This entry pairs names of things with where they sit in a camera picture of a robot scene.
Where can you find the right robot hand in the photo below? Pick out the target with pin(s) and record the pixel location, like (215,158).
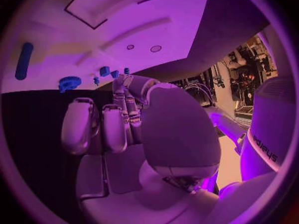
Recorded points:
(177,130)

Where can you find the small blue peg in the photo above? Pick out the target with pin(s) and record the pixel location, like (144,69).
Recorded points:
(96,80)
(104,71)
(114,74)
(126,70)

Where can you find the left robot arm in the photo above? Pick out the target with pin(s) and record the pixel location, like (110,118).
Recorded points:
(230,127)

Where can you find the white task board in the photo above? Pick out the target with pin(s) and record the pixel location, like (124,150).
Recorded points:
(58,31)

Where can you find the dark equipment rack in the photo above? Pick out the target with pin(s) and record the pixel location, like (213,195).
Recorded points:
(245,74)

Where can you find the blue gear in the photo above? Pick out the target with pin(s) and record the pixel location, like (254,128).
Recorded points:
(70,81)

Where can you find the medium blue cylinder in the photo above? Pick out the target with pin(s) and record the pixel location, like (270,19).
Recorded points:
(23,61)

